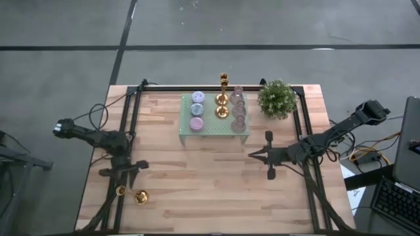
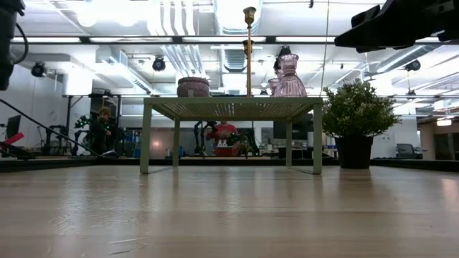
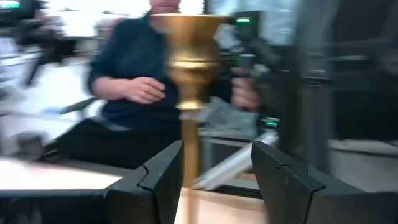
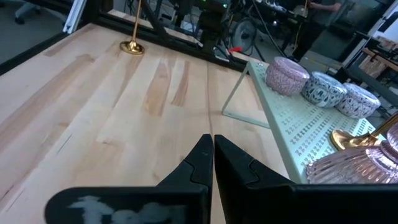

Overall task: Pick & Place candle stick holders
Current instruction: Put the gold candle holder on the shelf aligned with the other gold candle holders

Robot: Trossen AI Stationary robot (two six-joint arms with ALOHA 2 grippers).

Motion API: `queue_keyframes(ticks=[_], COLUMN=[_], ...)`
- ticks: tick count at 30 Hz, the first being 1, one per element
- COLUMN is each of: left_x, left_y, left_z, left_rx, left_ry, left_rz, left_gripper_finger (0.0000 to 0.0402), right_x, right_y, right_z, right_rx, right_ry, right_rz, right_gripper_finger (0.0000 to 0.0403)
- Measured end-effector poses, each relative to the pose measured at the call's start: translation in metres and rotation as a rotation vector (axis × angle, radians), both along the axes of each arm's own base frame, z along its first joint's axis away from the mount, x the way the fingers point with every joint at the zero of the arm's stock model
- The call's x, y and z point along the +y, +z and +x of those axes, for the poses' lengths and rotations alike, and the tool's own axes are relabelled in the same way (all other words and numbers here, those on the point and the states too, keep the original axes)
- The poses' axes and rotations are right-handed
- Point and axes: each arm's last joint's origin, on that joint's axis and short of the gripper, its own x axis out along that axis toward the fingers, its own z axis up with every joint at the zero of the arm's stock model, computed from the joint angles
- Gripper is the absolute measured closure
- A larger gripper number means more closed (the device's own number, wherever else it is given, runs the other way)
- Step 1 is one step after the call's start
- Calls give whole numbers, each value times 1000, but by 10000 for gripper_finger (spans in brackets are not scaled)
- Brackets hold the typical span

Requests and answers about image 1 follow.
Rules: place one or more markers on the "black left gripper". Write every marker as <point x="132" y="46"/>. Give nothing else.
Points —
<point x="121" y="165"/>

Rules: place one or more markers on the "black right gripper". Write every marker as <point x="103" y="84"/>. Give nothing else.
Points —
<point x="279" y="155"/>

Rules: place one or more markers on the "gold candlestick holder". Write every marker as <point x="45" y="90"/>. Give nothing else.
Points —
<point x="222" y="112"/>
<point x="141" y="197"/>
<point x="222" y="99"/>

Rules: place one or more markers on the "pink candle tin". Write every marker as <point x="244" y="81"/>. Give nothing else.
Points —
<point x="196" y="124"/>

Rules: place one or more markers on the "blue floral candle tin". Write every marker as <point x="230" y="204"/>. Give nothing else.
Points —
<point x="197" y="109"/>

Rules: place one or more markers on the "white floral candle tin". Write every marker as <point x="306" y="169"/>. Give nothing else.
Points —
<point x="197" y="97"/>

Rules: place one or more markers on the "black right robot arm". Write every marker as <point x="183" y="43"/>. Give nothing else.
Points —
<point x="348" y="123"/>

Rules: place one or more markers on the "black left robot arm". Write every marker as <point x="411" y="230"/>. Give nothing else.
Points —
<point x="88" y="134"/>

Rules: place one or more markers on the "green perforated metal shelf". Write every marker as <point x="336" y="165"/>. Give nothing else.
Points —
<point x="215" y="126"/>

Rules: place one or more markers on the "potted green plant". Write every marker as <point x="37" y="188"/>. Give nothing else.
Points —
<point x="277" y="100"/>

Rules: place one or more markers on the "white paper sheet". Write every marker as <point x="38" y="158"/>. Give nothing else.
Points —
<point x="356" y="196"/>

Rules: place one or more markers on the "black desk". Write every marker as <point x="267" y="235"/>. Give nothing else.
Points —
<point x="364" y="180"/>

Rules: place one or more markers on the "black power adapter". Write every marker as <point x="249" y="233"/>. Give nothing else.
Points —
<point x="369" y="160"/>

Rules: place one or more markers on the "black keyboard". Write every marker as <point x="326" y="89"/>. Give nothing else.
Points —
<point x="393" y="203"/>

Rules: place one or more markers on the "grey laptop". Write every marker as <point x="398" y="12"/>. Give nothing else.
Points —
<point x="407" y="147"/>

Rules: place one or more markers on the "black aluminium frame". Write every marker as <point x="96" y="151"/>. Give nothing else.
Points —
<point x="170" y="88"/>

